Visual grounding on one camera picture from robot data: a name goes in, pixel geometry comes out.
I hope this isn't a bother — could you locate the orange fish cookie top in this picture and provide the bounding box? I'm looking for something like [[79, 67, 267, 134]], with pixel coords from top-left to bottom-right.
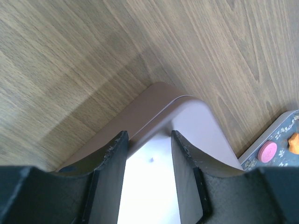
[[288, 133, 299, 154]]

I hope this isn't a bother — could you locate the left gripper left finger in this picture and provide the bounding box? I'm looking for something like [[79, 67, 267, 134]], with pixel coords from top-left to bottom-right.
[[0, 131, 128, 224]]

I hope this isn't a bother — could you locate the floral patterned metal tray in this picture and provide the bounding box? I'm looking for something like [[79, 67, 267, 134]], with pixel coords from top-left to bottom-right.
[[239, 110, 299, 171]]

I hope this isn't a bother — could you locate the pink round cookie left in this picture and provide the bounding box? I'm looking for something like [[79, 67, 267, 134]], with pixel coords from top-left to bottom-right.
[[257, 141, 278, 163]]

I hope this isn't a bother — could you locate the brown translucent box lid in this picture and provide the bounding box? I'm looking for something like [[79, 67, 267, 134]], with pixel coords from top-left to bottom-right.
[[118, 96, 241, 224]]

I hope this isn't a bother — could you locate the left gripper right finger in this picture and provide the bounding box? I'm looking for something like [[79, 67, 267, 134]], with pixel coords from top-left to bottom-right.
[[171, 131, 299, 224]]

